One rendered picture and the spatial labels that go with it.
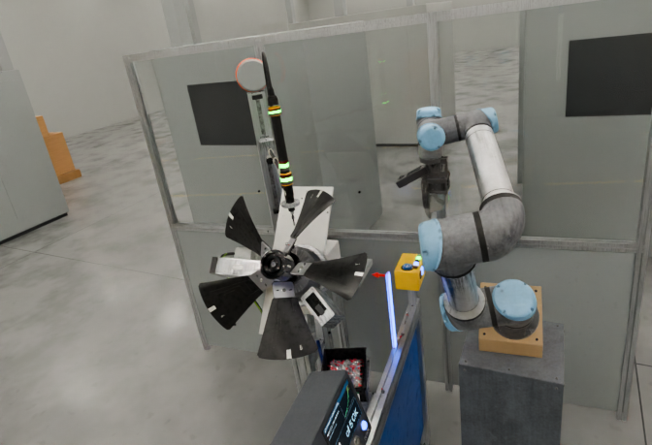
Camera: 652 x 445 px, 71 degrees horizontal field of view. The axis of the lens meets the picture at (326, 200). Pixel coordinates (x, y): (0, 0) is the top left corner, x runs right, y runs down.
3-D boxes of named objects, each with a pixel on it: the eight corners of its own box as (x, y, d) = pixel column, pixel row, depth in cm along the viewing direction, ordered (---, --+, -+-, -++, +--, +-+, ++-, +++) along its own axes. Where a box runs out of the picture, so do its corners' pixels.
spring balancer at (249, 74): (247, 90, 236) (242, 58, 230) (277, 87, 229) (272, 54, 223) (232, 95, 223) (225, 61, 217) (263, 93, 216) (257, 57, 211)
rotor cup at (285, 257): (268, 285, 191) (252, 280, 180) (274, 251, 195) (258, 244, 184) (300, 288, 185) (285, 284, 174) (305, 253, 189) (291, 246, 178)
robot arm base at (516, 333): (540, 297, 149) (542, 288, 141) (537, 343, 143) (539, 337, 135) (491, 290, 155) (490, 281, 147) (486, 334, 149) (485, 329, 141)
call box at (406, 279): (404, 272, 209) (402, 252, 206) (426, 274, 205) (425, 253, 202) (396, 292, 196) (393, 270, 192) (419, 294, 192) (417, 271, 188)
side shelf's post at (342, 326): (349, 391, 277) (332, 270, 248) (355, 392, 276) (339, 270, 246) (347, 396, 274) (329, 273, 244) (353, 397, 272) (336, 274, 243)
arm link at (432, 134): (455, 118, 125) (452, 111, 135) (413, 129, 128) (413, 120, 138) (460, 146, 127) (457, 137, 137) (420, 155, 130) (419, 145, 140)
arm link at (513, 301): (539, 326, 136) (543, 315, 125) (493, 331, 140) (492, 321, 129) (529, 286, 142) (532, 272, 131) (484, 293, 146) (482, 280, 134)
